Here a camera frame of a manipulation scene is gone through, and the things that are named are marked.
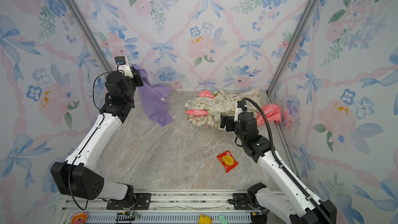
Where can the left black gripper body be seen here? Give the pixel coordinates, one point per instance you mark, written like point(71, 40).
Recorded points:
point(136, 79)

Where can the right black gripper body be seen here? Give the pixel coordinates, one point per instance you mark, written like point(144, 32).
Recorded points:
point(232, 125)

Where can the purple cloth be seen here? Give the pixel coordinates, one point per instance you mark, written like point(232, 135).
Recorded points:
point(152, 99)

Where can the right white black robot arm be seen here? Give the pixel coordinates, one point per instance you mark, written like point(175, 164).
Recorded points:
point(300, 205)

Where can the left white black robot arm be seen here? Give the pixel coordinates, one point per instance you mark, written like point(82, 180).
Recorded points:
point(75, 176)

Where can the cream patterned cloth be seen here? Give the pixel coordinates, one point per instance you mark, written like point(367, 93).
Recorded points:
point(206, 111)

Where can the pink printed cloth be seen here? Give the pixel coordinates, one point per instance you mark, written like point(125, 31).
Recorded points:
point(271, 111)

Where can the red snack packet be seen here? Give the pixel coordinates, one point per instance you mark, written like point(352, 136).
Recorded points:
point(227, 160)

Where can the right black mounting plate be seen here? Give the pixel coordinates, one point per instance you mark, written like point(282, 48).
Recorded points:
point(244, 201)

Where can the black mounting plate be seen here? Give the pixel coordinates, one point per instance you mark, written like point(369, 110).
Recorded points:
point(244, 201)
point(137, 201)

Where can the green small toy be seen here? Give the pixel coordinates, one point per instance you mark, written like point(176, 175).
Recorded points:
point(222, 219)

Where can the yellow rubber duck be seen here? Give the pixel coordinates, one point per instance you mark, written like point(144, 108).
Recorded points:
point(204, 219)

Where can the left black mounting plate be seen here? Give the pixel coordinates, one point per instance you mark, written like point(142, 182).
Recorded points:
point(137, 201)

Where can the pink orange tape roll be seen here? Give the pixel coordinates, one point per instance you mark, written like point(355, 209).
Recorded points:
point(79, 218)

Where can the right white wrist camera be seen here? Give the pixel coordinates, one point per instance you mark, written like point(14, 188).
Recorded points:
point(240, 107)

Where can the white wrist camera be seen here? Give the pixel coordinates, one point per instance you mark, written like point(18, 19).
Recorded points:
point(123, 66)
point(240, 107)

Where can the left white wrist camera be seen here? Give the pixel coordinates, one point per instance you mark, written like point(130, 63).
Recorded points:
point(123, 66)

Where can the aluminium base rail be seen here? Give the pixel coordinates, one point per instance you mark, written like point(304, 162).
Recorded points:
point(172, 207)

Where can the left aluminium corner post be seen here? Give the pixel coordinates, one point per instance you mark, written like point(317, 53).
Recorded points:
point(97, 53)

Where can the aluminium corner post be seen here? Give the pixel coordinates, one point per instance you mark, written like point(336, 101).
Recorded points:
point(301, 25)
point(97, 53)

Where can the right aluminium corner post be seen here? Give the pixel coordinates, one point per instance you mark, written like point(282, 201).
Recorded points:
point(301, 25)

